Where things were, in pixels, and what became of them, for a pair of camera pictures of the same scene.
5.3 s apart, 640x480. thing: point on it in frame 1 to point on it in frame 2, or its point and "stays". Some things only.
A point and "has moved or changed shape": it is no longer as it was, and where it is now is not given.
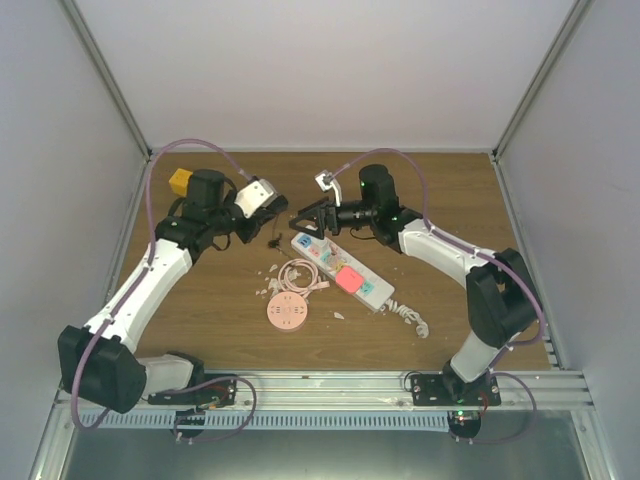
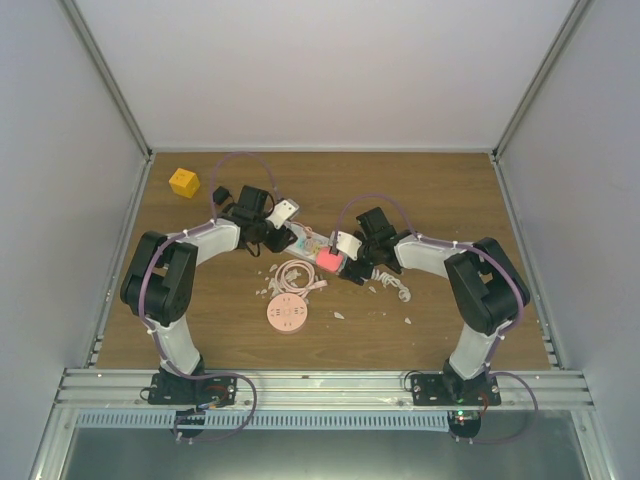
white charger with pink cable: (333, 256) has moved or changed shape
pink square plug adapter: (348, 279) has moved or changed shape
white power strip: (376, 290) has moved or changed shape
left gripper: (258, 218) to (282, 242)
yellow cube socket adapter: (179, 181) stays
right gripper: (324, 215) to (353, 273)
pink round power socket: (286, 310) stays
